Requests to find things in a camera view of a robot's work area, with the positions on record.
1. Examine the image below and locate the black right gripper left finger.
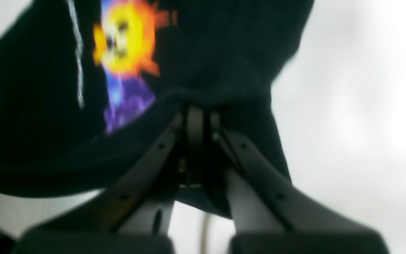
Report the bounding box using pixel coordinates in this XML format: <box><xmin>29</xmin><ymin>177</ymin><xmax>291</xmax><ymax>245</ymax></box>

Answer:
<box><xmin>13</xmin><ymin>114</ymin><xmax>184</xmax><ymax>254</ymax></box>

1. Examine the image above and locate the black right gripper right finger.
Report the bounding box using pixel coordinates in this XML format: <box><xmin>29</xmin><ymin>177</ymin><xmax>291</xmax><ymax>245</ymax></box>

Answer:
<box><xmin>210</xmin><ymin>112</ymin><xmax>389</xmax><ymax>254</ymax></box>

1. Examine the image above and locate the black T-shirt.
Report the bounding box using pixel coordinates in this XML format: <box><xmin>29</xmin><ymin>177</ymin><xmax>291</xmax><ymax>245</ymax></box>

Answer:
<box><xmin>0</xmin><ymin>0</ymin><xmax>314</xmax><ymax>198</ymax></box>

